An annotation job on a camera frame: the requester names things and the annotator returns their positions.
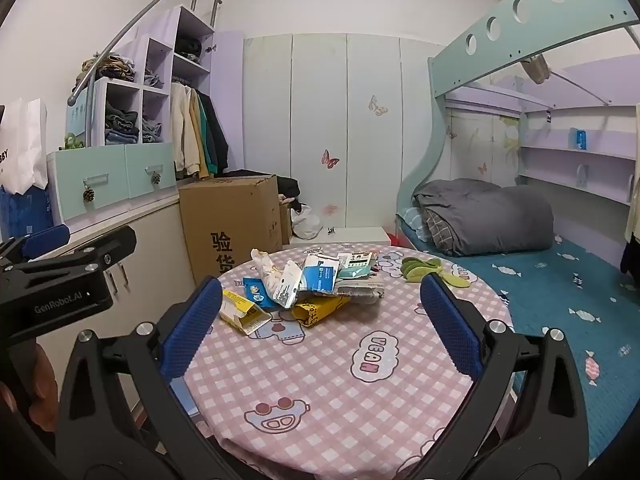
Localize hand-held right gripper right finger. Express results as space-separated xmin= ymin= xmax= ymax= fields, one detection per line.
xmin=400 ymin=272 xmax=591 ymax=480

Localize white plastic bag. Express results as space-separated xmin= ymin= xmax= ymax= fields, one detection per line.
xmin=291 ymin=205 xmax=323 ymax=240

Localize wide teal drawer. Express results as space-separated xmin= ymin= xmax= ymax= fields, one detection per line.
xmin=47 ymin=147 xmax=131 ymax=223

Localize dark folded clothes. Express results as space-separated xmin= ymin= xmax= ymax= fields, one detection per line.
xmin=105 ymin=102 xmax=140 ymax=143

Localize metal handrail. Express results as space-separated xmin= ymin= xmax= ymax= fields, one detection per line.
xmin=67 ymin=0 xmax=223 ymax=146

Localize teal hanging shirt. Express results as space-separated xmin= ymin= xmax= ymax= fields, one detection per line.
xmin=196 ymin=92 xmax=208 ymax=181

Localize blue snack packet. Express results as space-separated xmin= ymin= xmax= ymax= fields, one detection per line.
xmin=242 ymin=276 xmax=281 ymax=308

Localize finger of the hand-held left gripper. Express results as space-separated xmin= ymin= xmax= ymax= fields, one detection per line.
xmin=0 ymin=224 xmax=71 ymax=268
xmin=20 ymin=226 xmax=137 ymax=275

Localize striped pillow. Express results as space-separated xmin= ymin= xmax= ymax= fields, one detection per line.
xmin=397 ymin=207 xmax=431 ymax=241

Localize yellow carton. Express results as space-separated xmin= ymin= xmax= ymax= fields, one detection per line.
xmin=220 ymin=288 xmax=273 ymax=335

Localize blue candy print bedsheet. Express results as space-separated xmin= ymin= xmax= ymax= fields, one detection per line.
xmin=395 ymin=230 xmax=640 ymax=461

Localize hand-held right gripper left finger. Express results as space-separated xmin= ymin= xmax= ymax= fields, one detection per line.
xmin=52 ymin=275 xmax=261 ymax=480

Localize white wrapper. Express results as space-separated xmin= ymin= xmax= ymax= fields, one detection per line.
xmin=250 ymin=248 xmax=304 ymax=308

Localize lilac stair shelf unit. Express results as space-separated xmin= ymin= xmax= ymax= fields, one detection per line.
xmin=65 ymin=5 xmax=216 ymax=148

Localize blue bag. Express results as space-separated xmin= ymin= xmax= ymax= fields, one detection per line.
xmin=0 ymin=185 xmax=53 ymax=241

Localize white paper bag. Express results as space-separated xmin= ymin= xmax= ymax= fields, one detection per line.
xmin=0 ymin=97 xmax=48 ymax=195

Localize white wardrobe doors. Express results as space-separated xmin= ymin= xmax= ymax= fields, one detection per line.
xmin=243 ymin=34 xmax=446 ymax=231

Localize teal bunk bed frame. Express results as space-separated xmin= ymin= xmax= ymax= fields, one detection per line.
xmin=395 ymin=0 xmax=640 ymax=241

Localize cream hanging jacket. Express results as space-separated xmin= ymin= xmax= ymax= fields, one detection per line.
xmin=171 ymin=84 xmax=198 ymax=178

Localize cream and black hanging garments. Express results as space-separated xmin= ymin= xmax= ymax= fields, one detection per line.
xmin=620 ymin=175 xmax=640 ymax=276

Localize lilac wall shelves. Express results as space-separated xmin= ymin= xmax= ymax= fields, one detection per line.
xmin=517 ymin=55 xmax=640 ymax=206

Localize black hanging coat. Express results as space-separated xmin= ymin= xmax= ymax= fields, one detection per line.
xmin=202 ymin=92 xmax=230 ymax=176

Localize large cardboard box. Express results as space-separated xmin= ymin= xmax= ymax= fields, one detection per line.
xmin=178 ymin=174 xmax=283 ymax=286

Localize brown folded clothes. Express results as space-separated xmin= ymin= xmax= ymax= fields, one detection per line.
xmin=82 ymin=55 xmax=136 ymax=81

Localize yellow dotted packet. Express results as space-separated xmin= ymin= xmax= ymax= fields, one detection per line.
xmin=291 ymin=296 xmax=351 ymax=328

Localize black clothes pile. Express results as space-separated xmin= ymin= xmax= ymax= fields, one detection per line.
xmin=225 ymin=169 xmax=301 ymax=211

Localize white blue box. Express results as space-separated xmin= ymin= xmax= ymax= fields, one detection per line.
xmin=301 ymin=252 xmax=341 ymax=293

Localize cream cabinet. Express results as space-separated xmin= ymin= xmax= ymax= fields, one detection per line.
xmin=0 ymin=192 xmax=201 ymax=416

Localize narrow teal drawer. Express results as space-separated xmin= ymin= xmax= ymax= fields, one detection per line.
xmin=125 ymin=142 xmax=177 ymax=200

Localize person's left hand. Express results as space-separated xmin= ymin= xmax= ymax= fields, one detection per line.
xmin=27 ymin=342 xmax=60 ymax=423

